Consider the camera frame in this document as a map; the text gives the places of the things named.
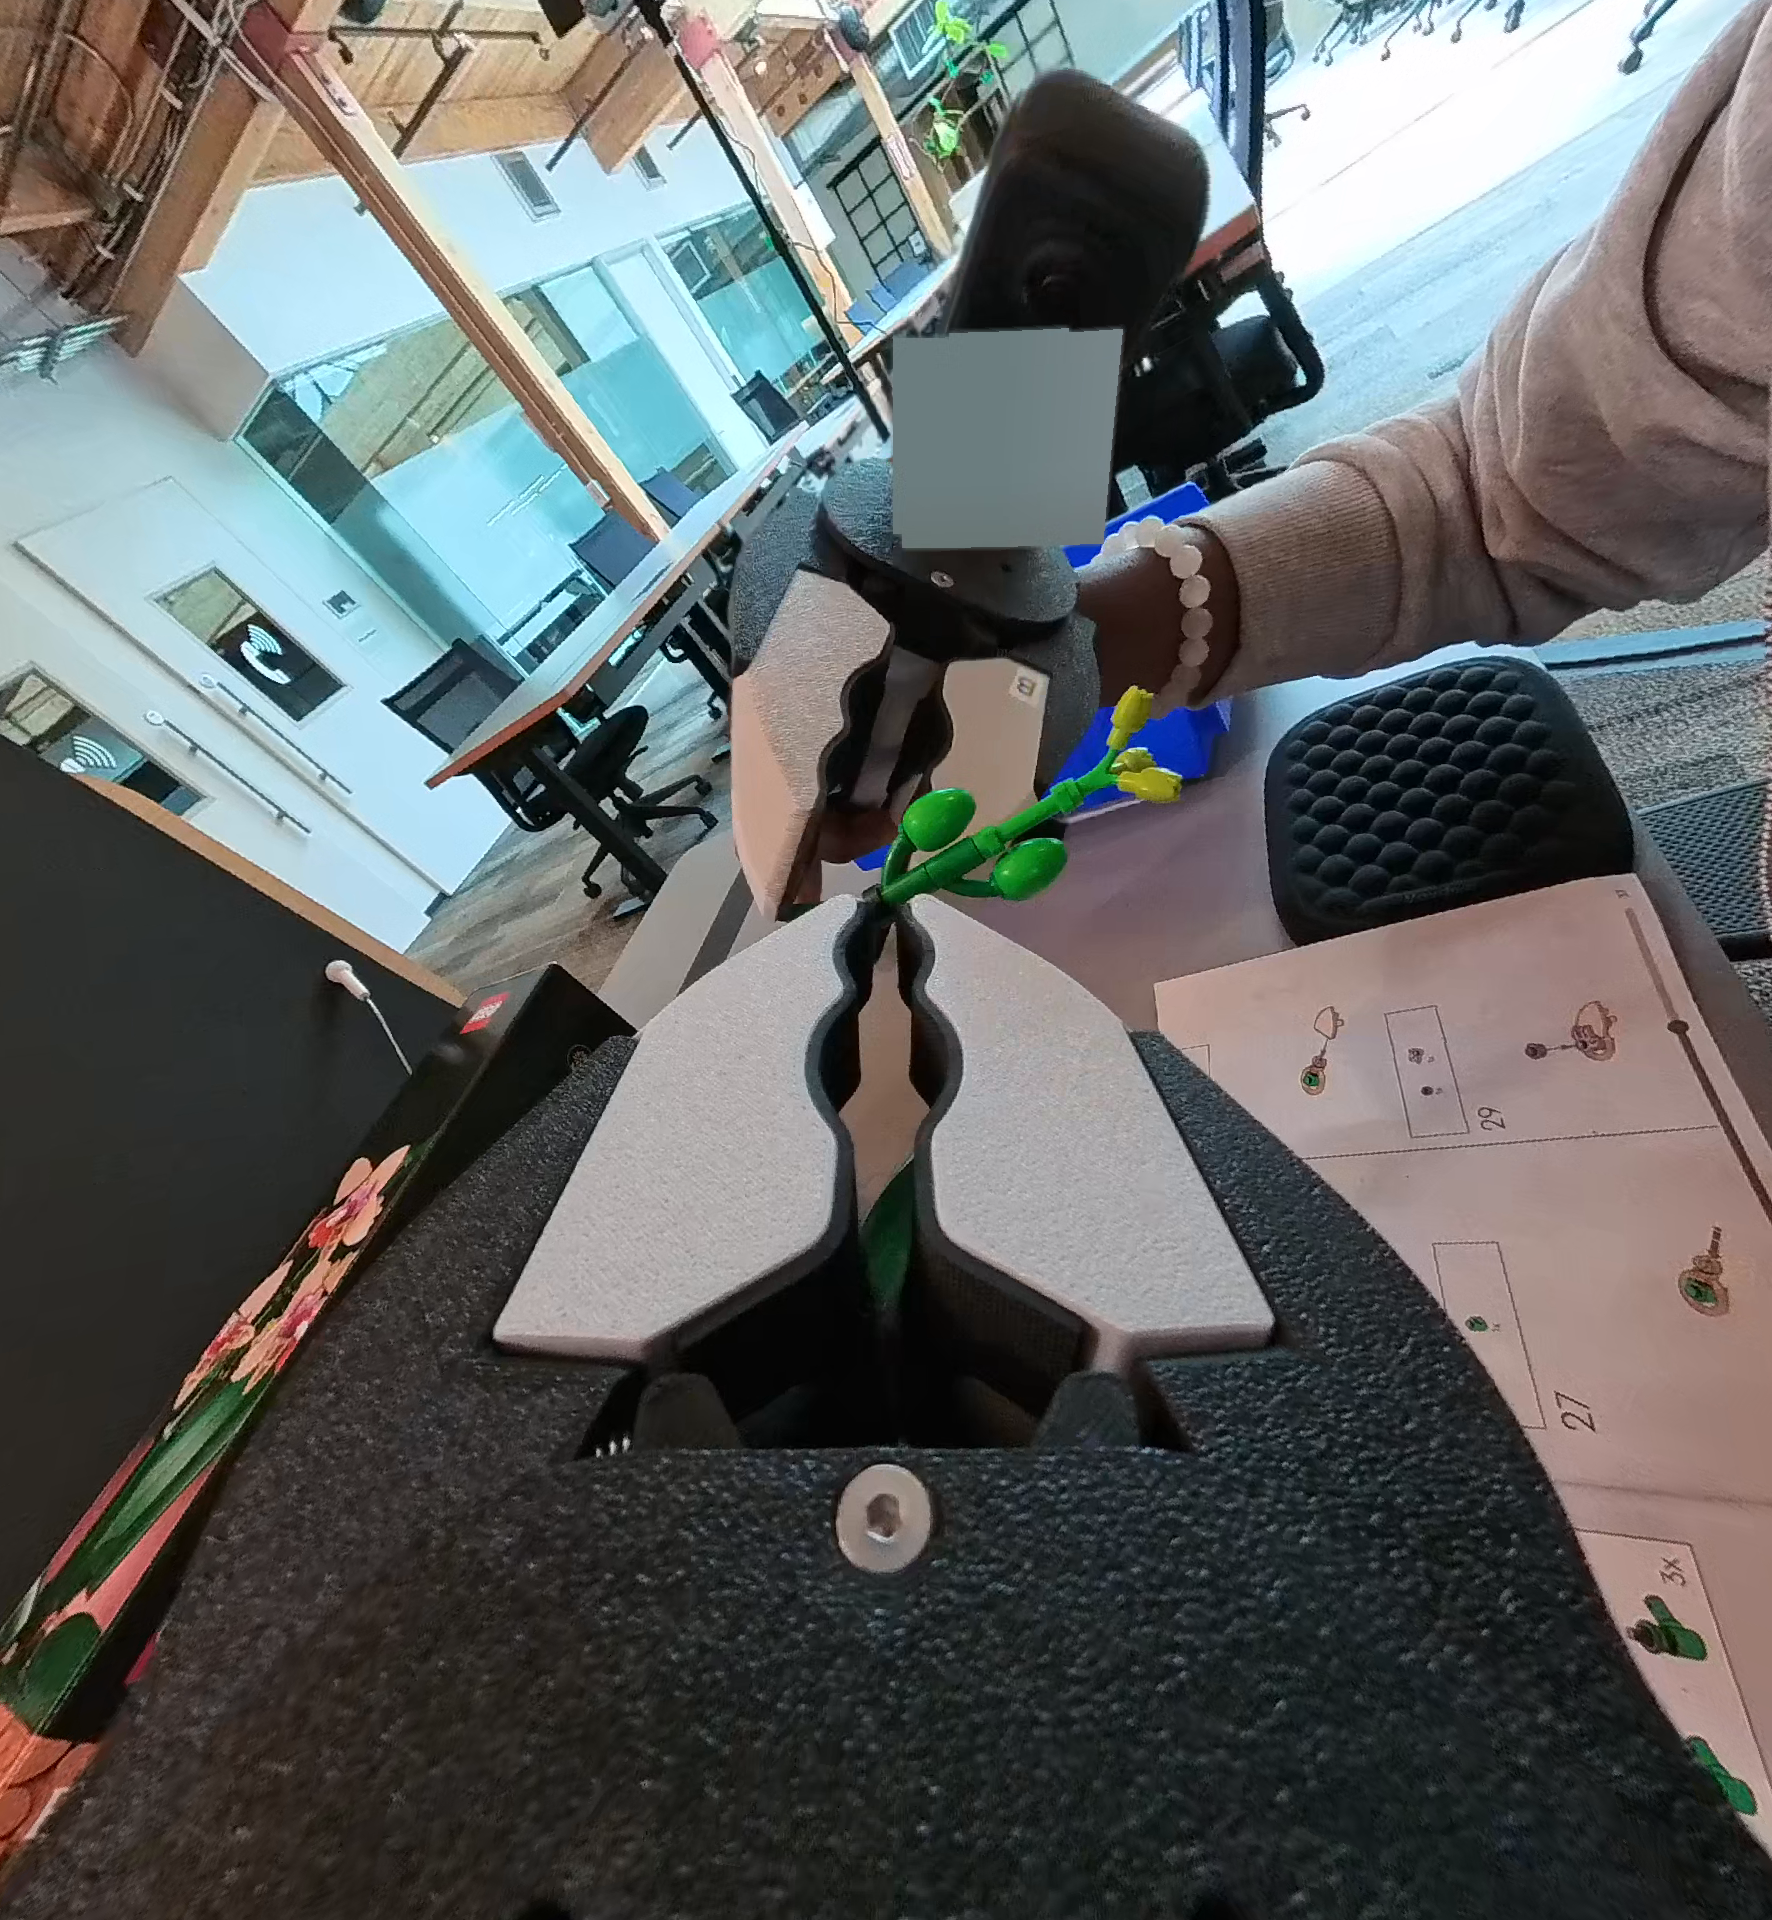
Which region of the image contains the hanging green plant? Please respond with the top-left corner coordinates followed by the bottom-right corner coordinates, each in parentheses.
top-left (919, 0), bottom-right (1009, 161)

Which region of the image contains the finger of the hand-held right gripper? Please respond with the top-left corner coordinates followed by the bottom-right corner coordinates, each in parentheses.
top-left (885, 648), bottom-right (1055, 819)
top-left (731, 569), bottom-right (896, 922)

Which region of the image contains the white bead bracelet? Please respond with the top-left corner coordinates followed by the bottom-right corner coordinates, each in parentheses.
top-left (1090, 512), bottom-right (1222, 710)

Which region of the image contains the blue plastic bin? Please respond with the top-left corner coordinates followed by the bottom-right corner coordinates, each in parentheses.
top-left (1055, 479), bottom-right (1235, 821)

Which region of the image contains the person's right hand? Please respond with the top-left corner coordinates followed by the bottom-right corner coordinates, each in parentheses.
top-left (1070, 558), bottom-right (1190, 710)

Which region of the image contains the orchid picture toy box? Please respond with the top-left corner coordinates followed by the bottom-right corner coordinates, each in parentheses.
top-left (0, 964), bottom-right (635, 1910)

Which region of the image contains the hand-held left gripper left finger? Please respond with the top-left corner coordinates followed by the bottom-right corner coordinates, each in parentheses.
top-left (492, 892), bottom-right (891, 1370)

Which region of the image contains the person's right forearm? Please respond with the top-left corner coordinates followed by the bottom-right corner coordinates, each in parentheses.
top-left (1197, 0), bottom-right (1772, 710)

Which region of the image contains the black pole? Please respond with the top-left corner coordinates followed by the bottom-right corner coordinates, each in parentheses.
top-left (627, 0), bottom-right (891, 439)

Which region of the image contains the white cable plug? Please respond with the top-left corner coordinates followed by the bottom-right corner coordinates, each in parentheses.
top-left (321, 956), bottom-right (417, 1077)

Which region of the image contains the black divider panel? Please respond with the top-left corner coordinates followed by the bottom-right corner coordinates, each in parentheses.
top-left (0, 693), bottom-right (469, 1684)

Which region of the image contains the wooden top office table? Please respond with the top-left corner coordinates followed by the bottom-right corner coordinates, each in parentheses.
top-left (424, 402), bottom-right (891, 919)

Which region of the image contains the white door with phone sign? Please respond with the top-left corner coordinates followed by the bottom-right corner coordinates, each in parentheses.
top-left (12, 477), bottom-right (454, 904)

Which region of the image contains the white instruction booklet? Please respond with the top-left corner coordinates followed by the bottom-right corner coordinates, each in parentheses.
top-left (1152, 870), bottom-right (1772, 1910)

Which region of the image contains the black honeycomb armrest pad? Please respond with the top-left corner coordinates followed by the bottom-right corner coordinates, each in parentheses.
top-left (1261, 654), bottom-right (1640, 949)

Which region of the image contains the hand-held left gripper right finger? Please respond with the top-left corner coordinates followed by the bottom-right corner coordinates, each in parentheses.
top-left (895, 896), bottom-right (1280, 1372)

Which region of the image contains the black mesh office chair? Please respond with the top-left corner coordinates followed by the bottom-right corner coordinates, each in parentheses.
top-left (379, 633), bottom-right (718, 904)

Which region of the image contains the green toy brick plant stem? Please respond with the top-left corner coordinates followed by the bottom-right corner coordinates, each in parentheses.
top-left (855, 684), bottom-right (1188, 1310)

